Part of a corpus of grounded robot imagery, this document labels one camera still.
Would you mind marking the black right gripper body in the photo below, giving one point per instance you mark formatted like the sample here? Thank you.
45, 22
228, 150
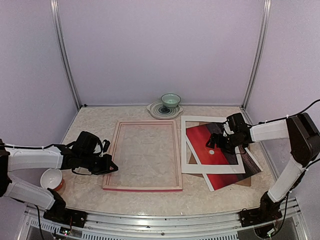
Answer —
228, 145

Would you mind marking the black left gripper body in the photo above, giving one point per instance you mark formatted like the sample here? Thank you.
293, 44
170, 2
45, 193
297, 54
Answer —
98, 167

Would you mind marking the white photo mat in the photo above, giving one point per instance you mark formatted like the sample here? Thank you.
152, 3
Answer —
199, 168

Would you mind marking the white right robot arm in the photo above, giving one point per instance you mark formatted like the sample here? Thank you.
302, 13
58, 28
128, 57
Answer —
303, 146

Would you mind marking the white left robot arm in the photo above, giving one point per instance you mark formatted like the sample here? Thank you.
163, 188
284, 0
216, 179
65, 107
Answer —
87, 152

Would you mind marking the red and dark photo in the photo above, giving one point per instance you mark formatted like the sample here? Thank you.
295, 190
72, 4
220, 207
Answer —
253, 166

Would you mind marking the brown backing board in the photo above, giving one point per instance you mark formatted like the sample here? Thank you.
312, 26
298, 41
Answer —
242, 181

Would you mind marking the white bowl orange outside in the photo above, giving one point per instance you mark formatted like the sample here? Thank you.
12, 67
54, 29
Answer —
52, 179

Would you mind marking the green ceramic bowl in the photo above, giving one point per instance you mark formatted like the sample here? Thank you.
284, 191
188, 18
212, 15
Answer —
170, 100

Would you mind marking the white plate green rings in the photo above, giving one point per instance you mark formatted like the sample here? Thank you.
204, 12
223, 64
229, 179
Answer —
160, 112

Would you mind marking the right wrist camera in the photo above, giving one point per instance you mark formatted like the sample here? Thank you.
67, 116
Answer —
226, 131

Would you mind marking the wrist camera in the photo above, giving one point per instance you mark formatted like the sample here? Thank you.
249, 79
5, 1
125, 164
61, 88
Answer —
226, 131
104, 146

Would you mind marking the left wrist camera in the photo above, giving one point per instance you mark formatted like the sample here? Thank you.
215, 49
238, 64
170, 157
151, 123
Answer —
104, 146

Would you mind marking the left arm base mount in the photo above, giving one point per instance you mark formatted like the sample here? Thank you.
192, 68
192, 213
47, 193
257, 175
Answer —
66, 216

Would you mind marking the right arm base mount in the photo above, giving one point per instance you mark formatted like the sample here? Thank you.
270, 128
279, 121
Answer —
260, 215

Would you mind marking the right aluminium corner post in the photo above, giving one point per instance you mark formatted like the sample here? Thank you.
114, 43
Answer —
258, 53

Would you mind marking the aluminium corner post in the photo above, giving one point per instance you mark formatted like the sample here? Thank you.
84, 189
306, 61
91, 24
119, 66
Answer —
54, 5
258, 53

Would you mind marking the left aluminium corner post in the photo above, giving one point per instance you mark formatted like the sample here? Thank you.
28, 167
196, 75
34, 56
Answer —
54, 5

